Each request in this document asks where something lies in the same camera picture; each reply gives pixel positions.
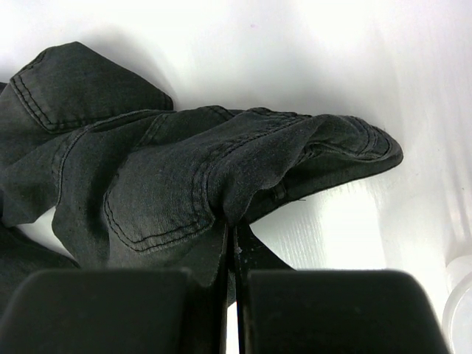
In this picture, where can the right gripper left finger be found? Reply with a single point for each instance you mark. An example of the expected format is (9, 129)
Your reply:
(179, 309)

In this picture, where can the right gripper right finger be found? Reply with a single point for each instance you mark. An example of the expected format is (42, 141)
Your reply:
(282, 310)

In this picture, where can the black trousers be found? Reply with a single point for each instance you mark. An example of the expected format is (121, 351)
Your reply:
(99, 171)

